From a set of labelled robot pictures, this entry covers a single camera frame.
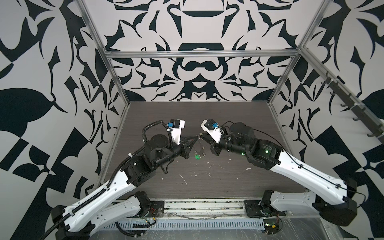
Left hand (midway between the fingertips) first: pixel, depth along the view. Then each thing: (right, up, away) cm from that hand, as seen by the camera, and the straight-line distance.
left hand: (199, 135), depth 61 cm
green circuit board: (+34, -44, +11) cm, 57 cm away
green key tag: (0, -13, +18) cm, 22 cm away
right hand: (+1, 0, +2) cm, 2 cm away
